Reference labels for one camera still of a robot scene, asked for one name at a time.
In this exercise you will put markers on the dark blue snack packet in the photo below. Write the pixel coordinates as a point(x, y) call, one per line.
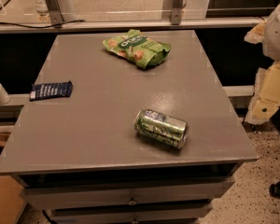
point(50, 90)

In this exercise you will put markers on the green snack bag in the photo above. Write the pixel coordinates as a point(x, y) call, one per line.
point(137, 48)

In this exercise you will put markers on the grey metal frame post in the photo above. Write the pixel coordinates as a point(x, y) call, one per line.
point(54, 12)
point(176, 11)

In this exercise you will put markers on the black office chair caster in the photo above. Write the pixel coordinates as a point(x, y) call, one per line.
point(274, 190)

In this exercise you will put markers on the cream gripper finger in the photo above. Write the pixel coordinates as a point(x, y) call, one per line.
point(266, 99)
point(256, 34)

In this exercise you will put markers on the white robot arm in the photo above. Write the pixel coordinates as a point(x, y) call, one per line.
point(271, 39)

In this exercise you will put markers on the grey drawer cabinet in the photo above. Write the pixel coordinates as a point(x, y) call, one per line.
point(82, 159)

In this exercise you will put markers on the cardboard box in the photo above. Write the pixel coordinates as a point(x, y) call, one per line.
point(11, 202)

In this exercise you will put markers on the green soda can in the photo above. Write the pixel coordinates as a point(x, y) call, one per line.
point(163, 128)

